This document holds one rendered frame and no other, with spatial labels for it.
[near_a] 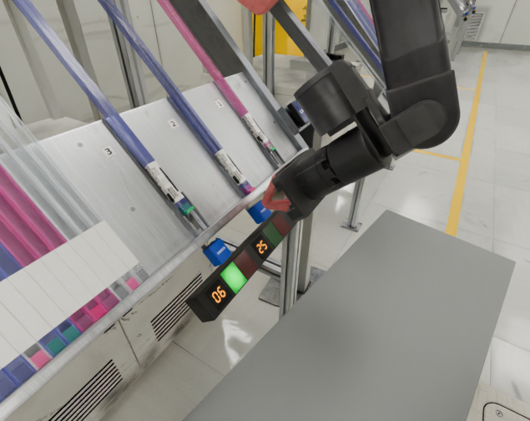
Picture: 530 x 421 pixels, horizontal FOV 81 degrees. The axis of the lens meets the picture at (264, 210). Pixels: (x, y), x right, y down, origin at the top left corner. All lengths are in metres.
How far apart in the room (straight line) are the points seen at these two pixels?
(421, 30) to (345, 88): 0.08
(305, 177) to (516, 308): 1.27
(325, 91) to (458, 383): 0.38
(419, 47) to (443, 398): 0.39
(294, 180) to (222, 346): 0.84
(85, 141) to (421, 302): 0.52
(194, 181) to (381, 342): 0.34
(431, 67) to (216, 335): 1.04
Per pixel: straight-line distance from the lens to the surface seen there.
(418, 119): 0.33
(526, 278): 1.72
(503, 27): 7.97
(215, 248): 0.42
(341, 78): 0.36
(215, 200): 0.46
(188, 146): 0.48
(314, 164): 0.38
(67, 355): 0.35
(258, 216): 0.49
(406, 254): 0.62
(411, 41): 0.34
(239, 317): 1.21
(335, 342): 0.47
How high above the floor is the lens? 0.99
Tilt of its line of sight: 36 degrees down
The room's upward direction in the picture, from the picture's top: straight up
